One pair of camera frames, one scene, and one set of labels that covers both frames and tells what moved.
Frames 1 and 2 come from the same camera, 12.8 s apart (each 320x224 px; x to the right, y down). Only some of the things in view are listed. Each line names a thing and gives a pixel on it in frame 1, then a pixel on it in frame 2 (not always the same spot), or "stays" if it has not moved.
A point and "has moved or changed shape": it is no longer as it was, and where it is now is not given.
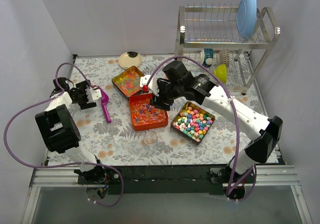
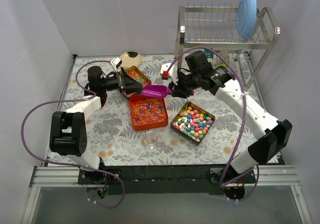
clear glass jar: (150, 140) stays
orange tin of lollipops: (144, 116) stays
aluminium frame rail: (266, 176) stays
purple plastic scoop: (104, 99) has moved or changed shape
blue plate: (246, 14) stays
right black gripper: (163, 99) → (182, 84)
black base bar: (152, 180) stays
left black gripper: (85, 104) → (122, 81)
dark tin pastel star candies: (192, 122) stays
